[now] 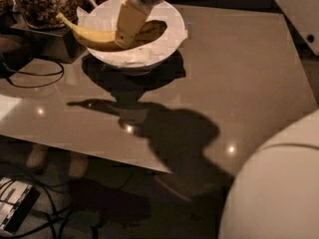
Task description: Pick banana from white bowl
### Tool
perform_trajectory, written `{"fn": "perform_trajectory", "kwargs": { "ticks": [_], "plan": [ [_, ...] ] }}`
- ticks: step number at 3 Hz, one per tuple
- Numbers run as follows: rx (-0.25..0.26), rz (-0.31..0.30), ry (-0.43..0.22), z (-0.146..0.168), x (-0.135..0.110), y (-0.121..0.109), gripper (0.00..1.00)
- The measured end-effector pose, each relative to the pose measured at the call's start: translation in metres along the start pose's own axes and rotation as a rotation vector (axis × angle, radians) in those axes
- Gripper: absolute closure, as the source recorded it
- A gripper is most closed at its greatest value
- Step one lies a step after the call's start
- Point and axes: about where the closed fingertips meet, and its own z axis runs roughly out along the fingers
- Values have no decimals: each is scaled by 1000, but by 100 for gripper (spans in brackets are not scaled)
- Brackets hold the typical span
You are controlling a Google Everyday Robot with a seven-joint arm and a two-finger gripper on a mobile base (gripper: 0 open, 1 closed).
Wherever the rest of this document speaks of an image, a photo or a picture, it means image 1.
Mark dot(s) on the yellow banana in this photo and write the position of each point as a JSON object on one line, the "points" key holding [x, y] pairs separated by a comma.
{"points": [[105, 41]]}

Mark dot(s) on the dark square stand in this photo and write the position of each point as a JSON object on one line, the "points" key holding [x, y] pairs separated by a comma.
{"points": [[58, 44]]}

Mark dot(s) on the white bowl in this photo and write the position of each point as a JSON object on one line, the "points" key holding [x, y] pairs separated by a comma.
{"points": [[149, 55]]}

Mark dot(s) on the white paper liner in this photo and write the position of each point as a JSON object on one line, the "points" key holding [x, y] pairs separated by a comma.
{"points": [[99, 17]]}

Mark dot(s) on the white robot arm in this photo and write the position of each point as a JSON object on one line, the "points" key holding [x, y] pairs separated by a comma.
{"points": [[246, 121]]}

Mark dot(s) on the glass jar of nuts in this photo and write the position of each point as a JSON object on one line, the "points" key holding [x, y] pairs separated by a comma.
{"points": [[42, 14]]}

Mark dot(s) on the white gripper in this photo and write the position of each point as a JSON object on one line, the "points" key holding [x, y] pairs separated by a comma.
{"points": [[132, 14]]}

